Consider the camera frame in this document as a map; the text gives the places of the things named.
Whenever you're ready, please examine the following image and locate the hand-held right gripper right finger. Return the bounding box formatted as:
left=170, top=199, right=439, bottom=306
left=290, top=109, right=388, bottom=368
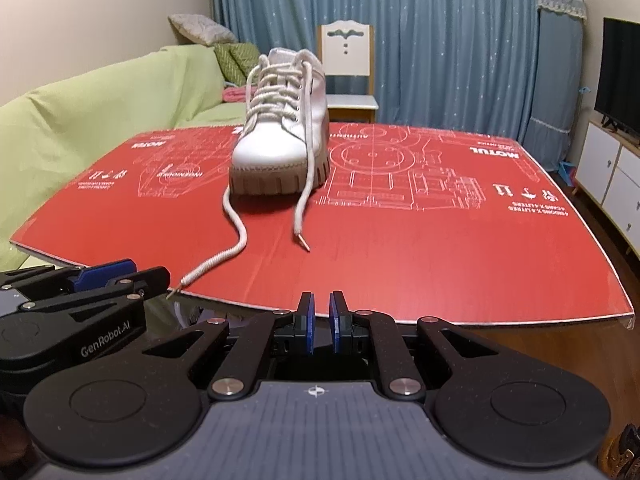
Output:
left=329, top=290, right=501, bottom=401

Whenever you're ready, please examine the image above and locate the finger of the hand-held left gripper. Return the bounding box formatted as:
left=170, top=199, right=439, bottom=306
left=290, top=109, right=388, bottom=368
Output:
left=0, top=259, right=138, bottom=301
left=17, top=266, right=172, bottom=313

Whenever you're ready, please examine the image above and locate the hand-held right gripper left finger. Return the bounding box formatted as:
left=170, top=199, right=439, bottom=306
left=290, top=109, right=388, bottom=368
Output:
left=142, top=291, right=317, bottom=401

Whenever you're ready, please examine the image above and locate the white shoelace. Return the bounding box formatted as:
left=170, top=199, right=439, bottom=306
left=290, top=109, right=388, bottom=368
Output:
left=167, top=50, right=326, bottom=301

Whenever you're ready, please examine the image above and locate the white platform shoe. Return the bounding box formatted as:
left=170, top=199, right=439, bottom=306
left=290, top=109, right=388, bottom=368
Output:
left=229, top=48, right=332, bottom=197

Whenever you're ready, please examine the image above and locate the red printed cardboard sheet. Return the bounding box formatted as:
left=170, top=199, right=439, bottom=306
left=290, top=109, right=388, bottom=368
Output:
left=10, top=121, right=636, bottom=325

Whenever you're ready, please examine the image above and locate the green covered sofa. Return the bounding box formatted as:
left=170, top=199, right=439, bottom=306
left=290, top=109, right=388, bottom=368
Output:
left=0, top=44, right=251, bottom=273

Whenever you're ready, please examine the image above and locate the grey pillow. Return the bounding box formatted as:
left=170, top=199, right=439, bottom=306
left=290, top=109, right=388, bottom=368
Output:
left=167, top=13, right=237, bottom=46

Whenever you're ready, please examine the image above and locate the white wooden chair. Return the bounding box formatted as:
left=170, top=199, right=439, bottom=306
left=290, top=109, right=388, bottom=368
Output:
left=316, top=20, right=379, bottom=123

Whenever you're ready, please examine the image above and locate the blue curtain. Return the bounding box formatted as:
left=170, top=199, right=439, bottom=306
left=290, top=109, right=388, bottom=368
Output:
left=209, top=0, right=551, bottom=136

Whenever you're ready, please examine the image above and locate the white television cabinet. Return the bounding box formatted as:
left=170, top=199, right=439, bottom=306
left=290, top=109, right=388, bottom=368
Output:
left=572, top=120, right=640, bottom=256

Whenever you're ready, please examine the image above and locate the brown leather boot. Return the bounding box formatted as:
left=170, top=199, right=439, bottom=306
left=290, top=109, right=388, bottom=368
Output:
left=597, top=422, right=640, bottom=478

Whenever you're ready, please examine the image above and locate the blue covered standing air conditioner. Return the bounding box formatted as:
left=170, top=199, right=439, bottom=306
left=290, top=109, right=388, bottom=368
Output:
left=525, top=0, right=587, bottom=173

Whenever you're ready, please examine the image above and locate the black television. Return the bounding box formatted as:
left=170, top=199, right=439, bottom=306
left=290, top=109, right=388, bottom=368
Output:
left=594, top=16, right=640, bottom=141

